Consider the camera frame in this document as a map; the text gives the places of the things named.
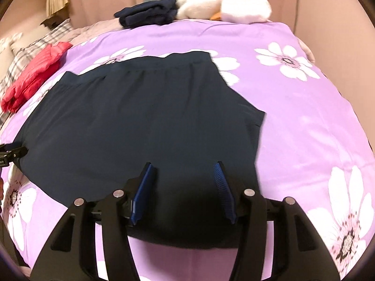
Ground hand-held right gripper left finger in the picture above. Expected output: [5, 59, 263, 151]
[29, 162, 157, 281]

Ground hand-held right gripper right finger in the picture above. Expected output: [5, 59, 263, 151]
[212, 160, 342, 281]

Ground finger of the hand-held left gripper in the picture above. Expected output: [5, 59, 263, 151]
[7, 146, 29, 164]

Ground navy zip jacket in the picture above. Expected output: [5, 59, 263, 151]
[13, 51, 266, 249]

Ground folded navy clothes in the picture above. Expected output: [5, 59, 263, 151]
[114, 0, 179, 30]

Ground red down jacket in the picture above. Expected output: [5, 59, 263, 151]
[1, 41, 73, 113]

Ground beige pillow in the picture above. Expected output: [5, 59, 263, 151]
[10, 25, 50, 53]
[0, 44, 15, 81]

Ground grey plaid pillow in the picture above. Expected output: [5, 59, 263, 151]
[0, 19, 74, 129]

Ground white fluffy plush toys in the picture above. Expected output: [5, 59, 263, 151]
[0, 32, 22, 49]

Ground purple floral blanket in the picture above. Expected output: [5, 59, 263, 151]
[0, 20, 375, 281]

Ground dark brown cloth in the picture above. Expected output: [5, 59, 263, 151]
[39, 16, 63, 29]

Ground mauve bed sheet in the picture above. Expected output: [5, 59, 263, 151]
[66, 18, 316, 62]

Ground white goose plush toy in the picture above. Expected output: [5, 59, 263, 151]
[175, 0, 273, 24]

